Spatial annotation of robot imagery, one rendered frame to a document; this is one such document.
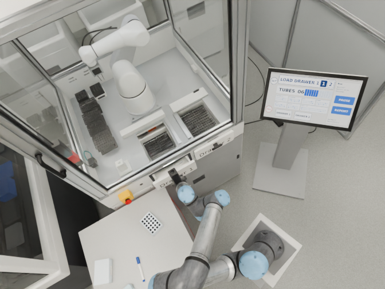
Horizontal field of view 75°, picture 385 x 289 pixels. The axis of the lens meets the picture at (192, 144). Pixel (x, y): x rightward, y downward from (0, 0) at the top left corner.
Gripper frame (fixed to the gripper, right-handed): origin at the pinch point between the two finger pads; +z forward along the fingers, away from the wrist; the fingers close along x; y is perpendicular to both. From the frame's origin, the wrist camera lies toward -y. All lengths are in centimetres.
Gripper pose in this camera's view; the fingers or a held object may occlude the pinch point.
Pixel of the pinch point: (177, 178)
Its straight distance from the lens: 153.4
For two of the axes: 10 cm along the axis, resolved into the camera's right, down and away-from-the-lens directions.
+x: 8.7, -4.8, 1.2
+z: -1.5, -0.3, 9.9
